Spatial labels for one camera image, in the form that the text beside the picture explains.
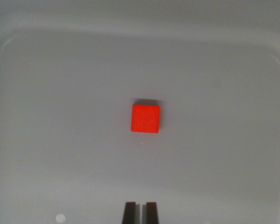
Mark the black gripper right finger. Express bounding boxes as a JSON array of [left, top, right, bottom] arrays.
[[141, 202, 160, 224]]

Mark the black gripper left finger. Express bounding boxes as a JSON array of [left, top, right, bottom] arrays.
[[122, 201, 141, 224]]

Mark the red cube block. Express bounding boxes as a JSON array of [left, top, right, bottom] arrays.
[[130, 104, 161, 134]]

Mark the grey plastic bin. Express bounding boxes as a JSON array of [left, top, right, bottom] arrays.
[[0, 0, 280, 224]]

